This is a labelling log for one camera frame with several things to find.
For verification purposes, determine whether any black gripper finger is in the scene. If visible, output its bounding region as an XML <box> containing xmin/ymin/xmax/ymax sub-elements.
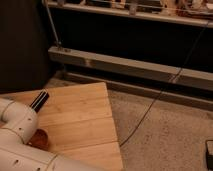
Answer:
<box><xmin>30</xmin><ymin>91</ymin><xmax>49</xmax><ymax>112</ymax></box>

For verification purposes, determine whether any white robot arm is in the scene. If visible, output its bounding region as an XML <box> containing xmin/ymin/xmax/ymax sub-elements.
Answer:
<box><xmin>0</xmin><ymin>91</ymin><xmax>101</xmax><ymax>171</ymax></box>

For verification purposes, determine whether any orange red pepper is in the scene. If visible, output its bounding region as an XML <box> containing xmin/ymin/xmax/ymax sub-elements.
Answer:
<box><xmin>28</xmin><ymin>129</ymin><xmax>48</xmax><ymax>150</ymax></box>

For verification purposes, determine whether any grey metal rod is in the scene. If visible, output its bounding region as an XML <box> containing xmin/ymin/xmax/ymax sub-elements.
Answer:
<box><xmin>44</xmin><ymin>0</ymin><xmax>62</xmax><ymax>49</ymax></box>

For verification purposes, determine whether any metal shelf frame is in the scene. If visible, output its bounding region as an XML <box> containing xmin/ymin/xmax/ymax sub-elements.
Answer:
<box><xmin>48</xmin><ymin>0</ymin><xmax>213</xmax><ymax>111</ymax></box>

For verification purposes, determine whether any thin black cable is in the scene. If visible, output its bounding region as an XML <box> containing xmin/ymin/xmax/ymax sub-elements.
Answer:
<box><xmin>119</xmin><ymin>19</ymin><xmax>212</xmax><ymax>148</ymax></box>

